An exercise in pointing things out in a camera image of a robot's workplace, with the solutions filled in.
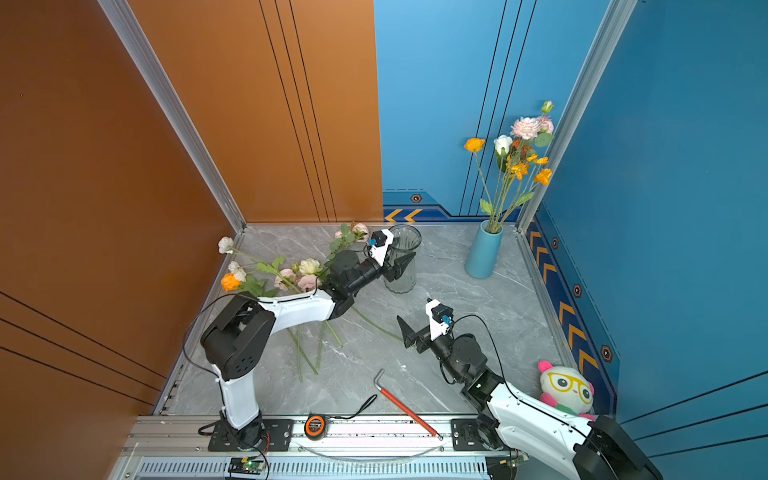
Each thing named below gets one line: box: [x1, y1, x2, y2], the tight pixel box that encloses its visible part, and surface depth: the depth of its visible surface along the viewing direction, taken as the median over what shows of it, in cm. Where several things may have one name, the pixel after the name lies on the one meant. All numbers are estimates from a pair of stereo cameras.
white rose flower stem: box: [494, 134, 513, 231], surface depth 87 cm
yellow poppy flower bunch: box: [492, 154, 553, 233], surface depth 87 cm
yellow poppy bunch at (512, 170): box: [463, 137, 538, 232], surface depth 90 cm
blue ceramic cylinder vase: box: [465, 219, 504, 279], surface depth 94 cm
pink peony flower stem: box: [498, 100, 555, 232], surface depth 82 cm
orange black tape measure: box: [304, 412, 327, 441], surface depth 74 cm
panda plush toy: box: [538, 360, 596, 421], surface depth 76 cm
